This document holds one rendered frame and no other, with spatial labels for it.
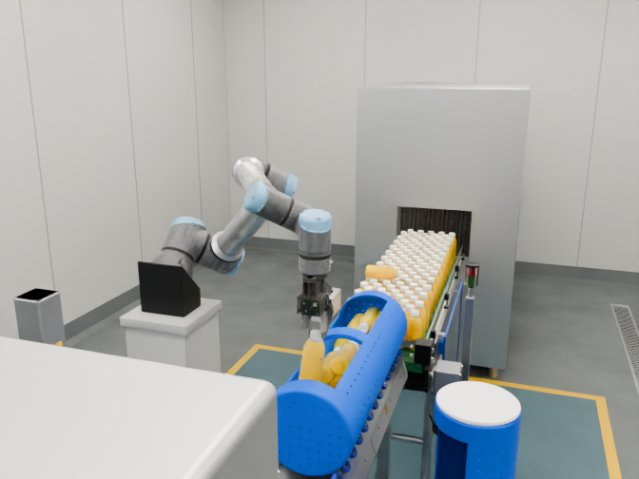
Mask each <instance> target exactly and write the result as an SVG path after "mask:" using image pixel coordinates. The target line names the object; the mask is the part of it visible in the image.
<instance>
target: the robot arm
mask: <svg viewBox="0 0 639 479"><path fill-rule="evenodd" d="M232 176H233V178H234V181H235V182H236V183H237V184H238V185H239V186H241V187H242V188H243V190H244V192H245V197H244V200H243V207H242V209H241V210H240V211H239V212H238V214H237V215H236V216H235V217H234V219H233V220H232V221H231V222H230V223H229V224H228V225H227V227H226V228H225V229H224V230H223V231H221V232H218V233H217V234H216V235H213V234H211V233H208V232H206V231H205V230H206V226H205V224H204V223H203V222H202V221H200V220H197V219H193V218H191V217H179V218H177V219H175V220H174V221H173V223H172V225H171V226H170V228H169V231H168V234H167V236H166V239H165V243H164V245H163V248H162V250H161V252H160V254H159V255H158V256H157V257H156V258H155V259H154V260H153V261H152V263H161V264H170V265H179V266H182V267H183V268H184V269H185V270H186V272H187V273H188V274H189V275H190V277H191V278H193V268H192V265H193V262H195V263H197V264H200V265H201V266H203V267H206V268H208V269H211V270H213V271H215V272H218V273H220V274H222V275H226V276H229V277H230V276H233V275H234V274H235V273H236V272H237V271H238V269H239V268H240V266H241V263H242V261H243V258H244V253H245V252H244V249H243V247H244V246H245V244H246V243H247V242H248V241H249V240H250V239H251V238H252V237H253V236H254V234H255V233H256V232H257V231H258V230H259V229H260V228H261V226H262V225H263V224H264V223H265V222H266V221H267V220H270V221H272V222H274V223H275V224H277V225H279V226H281V227H283V228H286V229H288V230H290V231H292V232H294V233H296V234H297V235H298V236H299V270H300V271H301V272H302V276H303V278H302V292H301V293H300V294H299V295H298V296H297V314H298V313H299V312H300V313H301V314H302V323H301V325H300V329H301V330H304V332H305V334H306V336H307V337H309V336H310V332H311V330H312V329H311V323H312V322H311V317H312V316H319V318H320V320H321V325H320V332H321V339H322V340H324V339H325V337H326V336H327V334H328V331H329V328H330V324H331V321H332V318H333V314H334V306H333V303H332V299H330V297H329V296H330V294H331V292H332V286H331V285H330V284H329V283H328V282H327V281H325V280H324V278H327V273H329V272H330V271H331V264H332V263H333V261H332V260H331V237H332V224H333V223H332V217H331V215H330V214H329V213H328V212H326V211H324V210H320V209H317V208H316V207H315V206H313V205H311V204H309V203H303V202H301V201H298V200H296V199H294V198H293V197H294V194H295V192H296V189H297V185H298V179H297V178H296V177H295V176H293V175H291V174H290V173H287V172H285V171H283V170H281V169H279V168H277V167H276V166H274V165H272V164H270V163H268V162H266V161H263V160H261V159H259V158H256V157H252V156H243V157H241V158H239V159H237V160H236V161H235V163H234V165H233V168H232ZM299 301H300V307H299Z"/></svg>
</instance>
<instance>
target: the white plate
mask: <svg viewBox="0 0 639 479"><path fill-rule="evenodd" d="M436 403H437V405H438V406H439V408H440V409H441V410H442V411H443V412H444V413H446V414H447V415H449V416H450V417H452V418H453V419H455V420H457V421H460V422H463V423H466V424H470V425H476V426H484V427H492V426H500V425H504V424H508V423H510V422H512V421H514V420H515V419H516V418H517V417H518V415H519V414H520V410H521V407H520V404H519V402H518V400H517V399H516V398H515V397H514V396H513V395H512V394H511V393H509V392H507V391H506V390H504V389H502V388H499V387H497V386H495V385H492V384H488V383H483V382H475V381H461V382H456V383H452V384H449V385H446V386H445V387H443V388H441V389H440V390H439V391H438V393H437V395H436Z"/></svg>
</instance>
